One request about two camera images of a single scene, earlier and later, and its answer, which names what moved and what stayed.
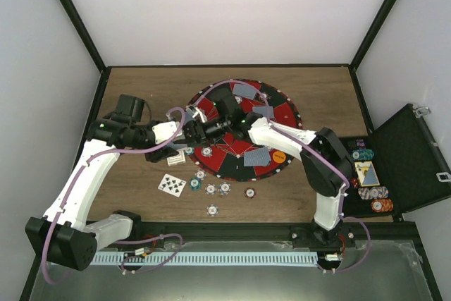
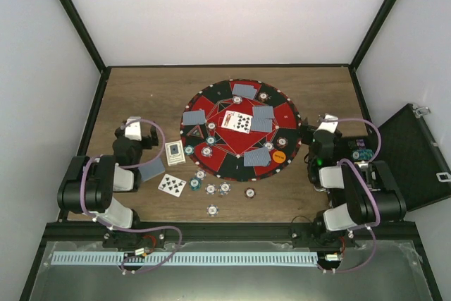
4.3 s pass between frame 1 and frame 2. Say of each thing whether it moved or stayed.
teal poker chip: stayed
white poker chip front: stayed
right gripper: moved
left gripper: moved
